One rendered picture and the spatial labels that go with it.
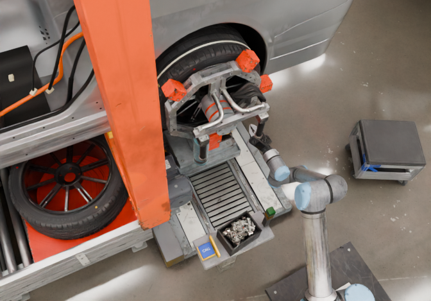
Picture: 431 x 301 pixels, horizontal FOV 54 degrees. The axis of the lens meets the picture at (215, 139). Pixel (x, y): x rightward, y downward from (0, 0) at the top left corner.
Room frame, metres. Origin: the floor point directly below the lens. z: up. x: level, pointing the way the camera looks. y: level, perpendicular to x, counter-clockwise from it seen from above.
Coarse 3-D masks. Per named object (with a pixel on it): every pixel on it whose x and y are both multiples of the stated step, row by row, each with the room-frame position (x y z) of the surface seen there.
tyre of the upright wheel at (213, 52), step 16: (192, 32) 1.56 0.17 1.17; (208, 32) 1.57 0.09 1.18; (224, 32) 1.62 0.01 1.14; (176, 48) 1.46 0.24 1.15; (192, 48) 1.45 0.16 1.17; (208, 48) 1.46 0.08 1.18; (224, 48) 1.48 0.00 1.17; (240, 48) 1.53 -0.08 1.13; (160, 64) 1.40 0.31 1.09; (176, 64) 1.38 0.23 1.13; (192, 64) 1.37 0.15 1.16; (208, 64) 1.41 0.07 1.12; (160, 80) 1.33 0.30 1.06; (176, 80) 1.32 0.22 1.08; (160, 96) 1.27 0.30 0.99; (160, 112) 1.27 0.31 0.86
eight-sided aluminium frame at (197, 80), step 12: (204, 72) 1.36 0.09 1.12; (216, 72) 1.39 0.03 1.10; (228, 72) 1.37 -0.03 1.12; (240, 72) 1.41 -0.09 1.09; (252, 72) 1.50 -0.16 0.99; (192, 84) 1.29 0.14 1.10; (204, 84) 1.30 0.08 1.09; (168, 108) 1.22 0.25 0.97; (168, 120) 1.25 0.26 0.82; (180, 132) 1.24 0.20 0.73
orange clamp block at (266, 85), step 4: (260, 76) 1.57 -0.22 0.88; (264, 76) 1.57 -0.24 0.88; (268, 76) 1.57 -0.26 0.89; (264, 80) 1.54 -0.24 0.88; (268, 80) 1.54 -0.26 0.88; (260, 84) 1.51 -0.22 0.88; (264, 84) 1.51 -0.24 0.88; (268, 84) 1.52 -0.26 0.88; (272, 84) 1.53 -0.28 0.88; (260, 88) 1.49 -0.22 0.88; (264, 88) 1.50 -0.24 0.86; (268, 88) 1.52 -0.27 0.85; (264, 92) 1.51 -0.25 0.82
